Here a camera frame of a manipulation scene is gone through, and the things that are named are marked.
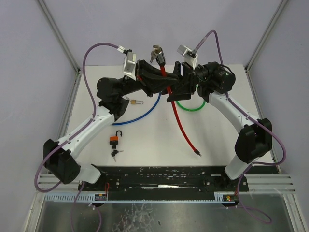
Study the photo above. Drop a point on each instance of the black padlock keys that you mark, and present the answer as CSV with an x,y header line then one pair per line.
x,y
114,153

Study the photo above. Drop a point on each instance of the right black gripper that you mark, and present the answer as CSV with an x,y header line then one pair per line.
x,y
189,78

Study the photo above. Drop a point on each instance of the aluminium frame post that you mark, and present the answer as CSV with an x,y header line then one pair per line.
x,y
58,35
266,34

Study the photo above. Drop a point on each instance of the left aluminium frame post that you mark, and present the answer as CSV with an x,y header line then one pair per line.
x,y
58,35

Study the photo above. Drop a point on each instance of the red cable lock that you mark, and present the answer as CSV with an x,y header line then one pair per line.
x,y
158,54

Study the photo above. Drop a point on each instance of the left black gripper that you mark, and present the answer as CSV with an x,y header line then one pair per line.
x,y
142,79

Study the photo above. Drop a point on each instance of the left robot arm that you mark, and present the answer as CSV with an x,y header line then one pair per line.
x,y
60,156

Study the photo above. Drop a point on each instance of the brass padlock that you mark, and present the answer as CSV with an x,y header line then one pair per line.
x,y
135,102

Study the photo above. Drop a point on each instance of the right aluminium frame post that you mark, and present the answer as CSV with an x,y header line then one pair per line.
x,y
266,34

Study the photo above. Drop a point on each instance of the white slotted cable duct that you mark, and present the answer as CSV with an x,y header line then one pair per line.
x,y
155,196

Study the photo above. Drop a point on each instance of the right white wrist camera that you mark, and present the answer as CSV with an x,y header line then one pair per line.
x,y
189,57

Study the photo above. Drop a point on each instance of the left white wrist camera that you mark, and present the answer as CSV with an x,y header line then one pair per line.
x,y
130,61

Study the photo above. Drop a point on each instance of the orange black padlock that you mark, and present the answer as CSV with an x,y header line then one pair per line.
x,y
114,140

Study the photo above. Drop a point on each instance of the green cable lock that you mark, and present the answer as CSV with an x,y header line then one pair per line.
x,y
193,105

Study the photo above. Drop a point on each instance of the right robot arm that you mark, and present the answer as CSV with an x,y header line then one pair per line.
x,y
213,81

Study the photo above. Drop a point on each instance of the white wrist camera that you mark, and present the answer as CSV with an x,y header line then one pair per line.
x,y
130,61
189,57

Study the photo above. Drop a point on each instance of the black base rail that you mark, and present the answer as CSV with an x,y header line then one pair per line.
x,y
198,178

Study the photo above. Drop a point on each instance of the blue cable lock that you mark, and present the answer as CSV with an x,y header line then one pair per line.
x,y
136,113

